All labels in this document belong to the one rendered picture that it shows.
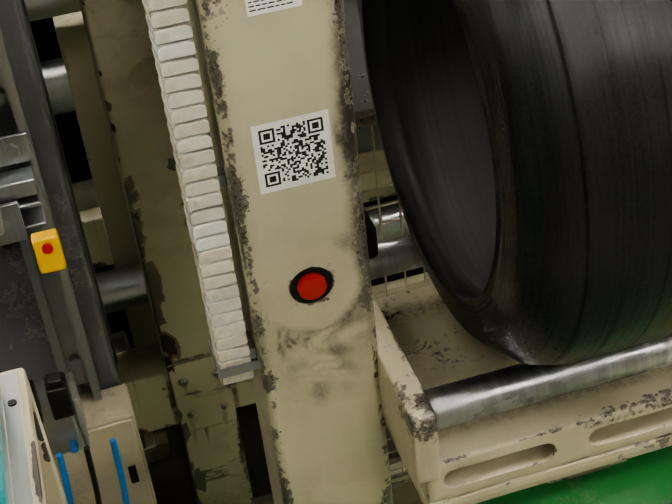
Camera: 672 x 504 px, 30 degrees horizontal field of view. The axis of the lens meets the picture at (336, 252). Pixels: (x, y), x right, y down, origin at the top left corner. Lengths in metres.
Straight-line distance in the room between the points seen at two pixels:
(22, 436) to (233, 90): 0.42
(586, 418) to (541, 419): 0.05
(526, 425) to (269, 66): 0.50
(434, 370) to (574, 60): 0.60
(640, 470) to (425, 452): 1.28
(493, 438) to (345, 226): 0.30
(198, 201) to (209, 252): 0.06
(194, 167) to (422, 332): 0.52
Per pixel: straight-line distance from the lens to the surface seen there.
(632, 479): 2.54
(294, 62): 1.14
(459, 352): 1.57
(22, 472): 0.84
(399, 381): 1.32
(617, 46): 1.07
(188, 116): 1.16
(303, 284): 1.27
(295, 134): 1.18
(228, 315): 1.29
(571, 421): 1.40
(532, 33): 1.07
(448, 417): 1.34
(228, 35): 1.12
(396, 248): 1.56
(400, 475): 2.10
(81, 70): 1.96
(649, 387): 1.44
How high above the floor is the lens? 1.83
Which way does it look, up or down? 36 degrees down
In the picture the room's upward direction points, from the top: 7 degrees counter-clockwise
